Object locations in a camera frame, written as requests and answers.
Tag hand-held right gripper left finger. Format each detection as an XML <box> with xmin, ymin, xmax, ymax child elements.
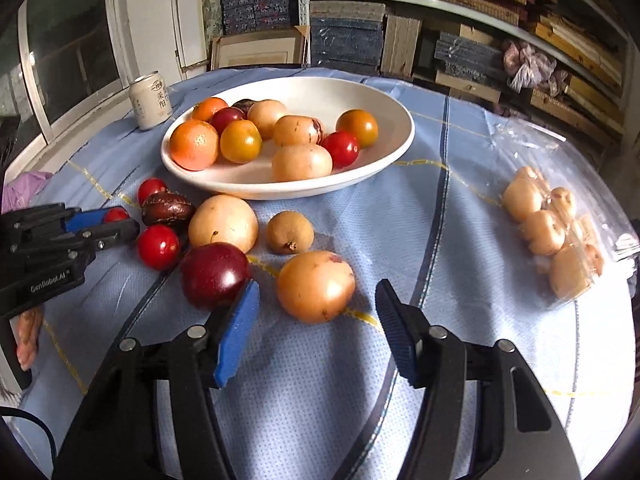
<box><xmin>52</xmin><ymin>280</ymin><xmax>261</xmax><ymax>480</ymax></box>

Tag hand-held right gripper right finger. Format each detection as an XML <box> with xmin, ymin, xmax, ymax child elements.
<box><xmin>375</xmin><ymin>278</ymin><xmax>576</xmax><ymax>480</ymax></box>

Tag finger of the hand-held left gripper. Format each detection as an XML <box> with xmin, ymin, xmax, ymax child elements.
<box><xmin>10</xmin><ymin>219</ymin><xmax>141</xmax><ymax>261</ymax></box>
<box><xmin>0</xmin><ymin>202</ymin><xmax>130</xmax><ymax>241</ymax></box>

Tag dark purple passion fruit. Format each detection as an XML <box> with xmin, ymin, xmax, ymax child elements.
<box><xmin>141</xmin><ymin>191</ymin><xmax>196</xmax><ymax>227</ymax></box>

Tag dark red plum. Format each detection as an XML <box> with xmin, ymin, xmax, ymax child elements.
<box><xmin>179</xmin><ymin>242</ymin><xmax>253</xmax><ymax>311</ymax></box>

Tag large yellow passion fruit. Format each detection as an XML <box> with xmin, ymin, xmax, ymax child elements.
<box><xmin>276</xmin><ymin>250</ymin><xmax>356</xmax><ymax>324</ymax></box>

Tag small tan longan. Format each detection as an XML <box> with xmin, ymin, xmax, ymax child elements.
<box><xmin>266</xmin><ymin>211</ymin><xmax>315</xmax><ymax>255</ymax></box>

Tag orange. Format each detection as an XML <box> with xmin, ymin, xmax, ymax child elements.
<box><xmin>169</xmin><ymin>119</ymin><xmax>221</xmax><ymax>171</ymax></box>
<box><xmin>191</xmin><ymin>97</ymin><xmax>229</xmax><ymax>123</ymax></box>

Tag yellow orange tomato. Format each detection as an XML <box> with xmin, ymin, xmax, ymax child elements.
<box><xmin>219</xmin><ymin>119</ymin><xmax>263</xmax><ymax>164</ymax></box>
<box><xmin>335</xmin><ymin>109</ymin><xmax>379</xmax><ymax>149</ymax></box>

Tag dark red tomato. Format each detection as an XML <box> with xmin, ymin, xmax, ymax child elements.
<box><xmin>210</xmin><ymin>106</ymin><xmax>247</xmax><ymax>136</ymax></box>

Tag small tan round fruit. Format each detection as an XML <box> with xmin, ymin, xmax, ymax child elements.
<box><xmin>247</xmin><ymin>99</ymin><xmax>289</xmax><ymax>141</ymax></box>

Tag speckled yellow passion fruit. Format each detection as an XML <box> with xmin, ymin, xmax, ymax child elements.
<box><xmin>272</xmin><ymin>115</ymin><xmax>326</xmax><ymax>148</ymax></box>

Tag white oval plate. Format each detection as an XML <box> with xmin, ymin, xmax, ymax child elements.
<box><xmin>160</xmin><ymin>76</ymin><xmax>416</xmax><ymax>201</ymax></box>

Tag person's left forearm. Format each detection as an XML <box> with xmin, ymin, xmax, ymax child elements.
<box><xmin>0</xmin><ymin>375</ymin><xmax>23</xmax><ymax>408</ymax></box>

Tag person's left hand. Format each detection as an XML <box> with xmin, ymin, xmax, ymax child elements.
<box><xmin>16</xmin><ymin>306</ymin><xmax>45</xmax><ymax>368</ymax></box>

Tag purple cloth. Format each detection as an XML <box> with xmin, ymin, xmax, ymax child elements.
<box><xmin>0</xmin><ymin>170</ymin><xmax>53</xmax><ymax>213</ymax></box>

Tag light blue tablecloth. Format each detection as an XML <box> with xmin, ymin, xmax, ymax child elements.
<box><xmin>5</xmin><ymin>67</ymin><xmax>636</xmax><ymax>480</ymax></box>

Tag white beverage can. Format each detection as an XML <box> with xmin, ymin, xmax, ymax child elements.
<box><xmin>129</xmin><ymin>71</ymin><xmax>174</xmax><ymax>131</ymax></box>

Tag clear bag of tan produce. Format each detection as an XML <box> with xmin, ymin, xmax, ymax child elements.
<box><xmin>487</xmin><ymin>120</ymin><xmax>640</xmax><ymax>311</ymax></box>

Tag white framed window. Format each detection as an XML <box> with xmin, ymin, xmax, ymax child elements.
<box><xmin>0</xmin><ymin>0</ymin><xmax>126</xmax><ymax>161</ymax></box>

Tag white door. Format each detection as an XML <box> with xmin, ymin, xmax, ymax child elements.
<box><xmin>107</xmin><ymin>0</ymin><xmax>211</xmax><ymax>81</ymax></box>

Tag cardboard box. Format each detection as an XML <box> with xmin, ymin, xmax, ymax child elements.
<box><xmin>210</xmin><ymin>25</ymin><xmax>311</xmax><ymax>71</ymax></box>

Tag stack of blue patterned cloths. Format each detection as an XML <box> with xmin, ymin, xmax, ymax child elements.
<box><xmin>310</xmin><ymin>2</ymin><xmax>386</xmax><ymax>73</ymax></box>
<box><xmin>220</xmin><ymin>0</ymin><xmax>301</xmax><ymax>36</ymax></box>

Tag pink plastic bag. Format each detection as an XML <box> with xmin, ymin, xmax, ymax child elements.
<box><xmin>502</xmin><ymin>40</ymin><xmax>568</xmax><ymax>96</ymax></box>

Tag stack of yellow woven mats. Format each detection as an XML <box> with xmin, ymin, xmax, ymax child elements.
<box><xmin>530</xmin><ymin>10</ymin><xmax>626</xmax><ymax>131</ymax></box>

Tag black cable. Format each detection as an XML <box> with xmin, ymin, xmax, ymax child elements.
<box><xmin>0</xmin><ymin>407</ymin><xmax>55</xmax><ymax>463</ymax></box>

